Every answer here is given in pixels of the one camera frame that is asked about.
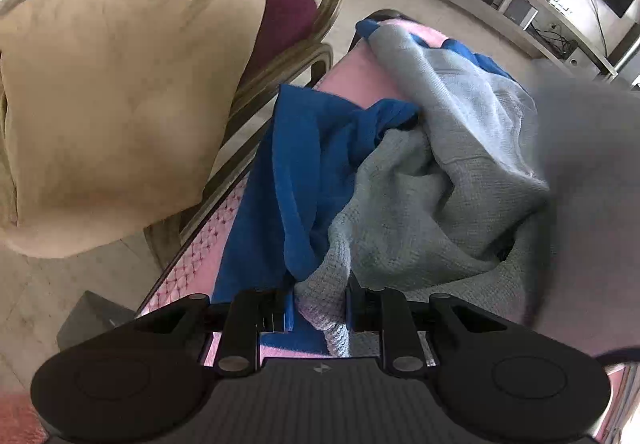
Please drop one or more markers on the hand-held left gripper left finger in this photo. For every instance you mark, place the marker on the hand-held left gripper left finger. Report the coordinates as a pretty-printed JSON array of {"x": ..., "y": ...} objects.
[{"x": 272, "y": 311}]

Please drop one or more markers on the grey speaker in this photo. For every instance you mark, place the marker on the grey speaker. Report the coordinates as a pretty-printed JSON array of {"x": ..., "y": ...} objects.
[{"x": 520, "y": 10}]

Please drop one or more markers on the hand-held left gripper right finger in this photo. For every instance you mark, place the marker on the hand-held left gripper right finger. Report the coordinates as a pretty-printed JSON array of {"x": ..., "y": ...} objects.
[{"x": 356, "y": 310}]

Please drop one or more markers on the beige cloth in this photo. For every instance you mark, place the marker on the beige cloth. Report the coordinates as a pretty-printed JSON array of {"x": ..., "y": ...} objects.
[{"x": 115, "y": 99}]

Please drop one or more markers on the blue cloth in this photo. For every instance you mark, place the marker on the blue cloth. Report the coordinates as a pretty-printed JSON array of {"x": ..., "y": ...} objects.
[{"x": 300, "y": 164}]

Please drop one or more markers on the pink blanket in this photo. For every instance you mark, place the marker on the pink blanket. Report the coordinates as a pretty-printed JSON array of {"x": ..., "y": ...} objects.
[{"x": 350, "y": 79}]

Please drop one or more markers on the grey knitted cloth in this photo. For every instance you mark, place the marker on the grey knitted cloth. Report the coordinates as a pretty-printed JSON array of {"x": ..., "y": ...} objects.
[{"x": 425, "y": 204}]

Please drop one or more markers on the maroon gold-framed chair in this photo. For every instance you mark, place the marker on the maroon gold-framed chair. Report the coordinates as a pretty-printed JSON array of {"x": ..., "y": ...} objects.
[{"x": 285, "y": 19}]

